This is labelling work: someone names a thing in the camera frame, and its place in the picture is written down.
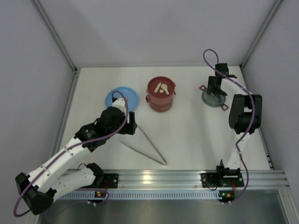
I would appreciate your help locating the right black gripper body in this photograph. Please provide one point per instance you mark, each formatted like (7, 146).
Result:
(215, 86)

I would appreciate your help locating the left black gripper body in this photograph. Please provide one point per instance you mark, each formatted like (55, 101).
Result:
(131, 123)

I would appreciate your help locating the grey top lid with clasps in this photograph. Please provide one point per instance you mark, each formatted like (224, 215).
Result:
(212, 100)

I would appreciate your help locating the dark red lunch container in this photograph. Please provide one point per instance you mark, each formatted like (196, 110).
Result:
(160, 108)

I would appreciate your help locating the pink lunch container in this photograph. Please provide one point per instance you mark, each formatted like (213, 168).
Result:
(159, 101)

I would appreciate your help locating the metal tongs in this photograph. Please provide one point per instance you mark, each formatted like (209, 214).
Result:
(146, 148)

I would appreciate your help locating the wooden spoon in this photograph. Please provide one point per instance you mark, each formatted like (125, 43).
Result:
(164, 89)

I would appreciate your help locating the dark red lid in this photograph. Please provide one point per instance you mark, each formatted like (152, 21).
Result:
(154, 82)

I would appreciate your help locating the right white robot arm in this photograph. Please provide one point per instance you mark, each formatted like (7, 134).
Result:
(245, 113)

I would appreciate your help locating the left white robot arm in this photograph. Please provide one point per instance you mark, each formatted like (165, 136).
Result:
(42, 187)

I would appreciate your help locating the blue plate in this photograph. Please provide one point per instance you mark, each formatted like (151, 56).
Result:
(131, 97)

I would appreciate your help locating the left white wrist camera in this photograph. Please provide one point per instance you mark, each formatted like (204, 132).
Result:
(120, 104)

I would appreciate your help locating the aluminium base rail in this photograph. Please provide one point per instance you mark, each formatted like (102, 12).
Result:
(158, 185)

